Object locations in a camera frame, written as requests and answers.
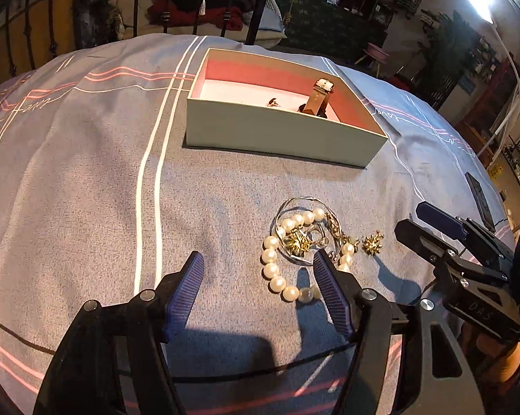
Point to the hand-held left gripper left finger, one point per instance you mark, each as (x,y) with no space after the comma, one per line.
(185,294)

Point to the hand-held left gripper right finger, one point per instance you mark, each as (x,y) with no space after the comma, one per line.
(334,300)

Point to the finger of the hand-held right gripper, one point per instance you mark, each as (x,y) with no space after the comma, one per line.
(442,221)
(420,240)

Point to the pale green cardboard box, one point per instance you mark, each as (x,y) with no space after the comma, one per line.
(264,138)

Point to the person's right forearm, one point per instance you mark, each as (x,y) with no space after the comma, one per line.
(508,363)

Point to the black smartphone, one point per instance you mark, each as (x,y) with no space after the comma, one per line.
(480,201)

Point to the gold star earring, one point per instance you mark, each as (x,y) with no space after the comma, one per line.
(298,243)
(372,243)

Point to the thin silver bangle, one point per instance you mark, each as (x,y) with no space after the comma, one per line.
(285,204)

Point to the white curved lamp pole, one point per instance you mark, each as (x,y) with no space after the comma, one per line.
(511,95)

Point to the grey striped bedspread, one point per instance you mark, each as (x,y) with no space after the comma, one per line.
(78,173)

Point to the green potted plant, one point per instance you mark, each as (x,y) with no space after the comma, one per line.
(450,52)

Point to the gold wrist watch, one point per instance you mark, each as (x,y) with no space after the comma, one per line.
(316,101)

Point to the pink stool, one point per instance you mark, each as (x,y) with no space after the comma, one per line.
(377,52)

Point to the small gold earring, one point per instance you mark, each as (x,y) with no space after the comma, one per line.
(273,103)

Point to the dark green patterned cloth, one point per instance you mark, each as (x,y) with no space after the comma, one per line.
(324,21)

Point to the cream pillow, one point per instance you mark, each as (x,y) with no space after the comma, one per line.
(268,32)

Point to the red cloth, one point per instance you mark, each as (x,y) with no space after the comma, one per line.
(186,15)

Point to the white tassel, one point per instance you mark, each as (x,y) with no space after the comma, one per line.
(202,4)

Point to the yellow wooden panel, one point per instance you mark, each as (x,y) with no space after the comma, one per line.
(39,30)

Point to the black metal bed frame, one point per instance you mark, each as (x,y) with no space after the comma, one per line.
(260,6)

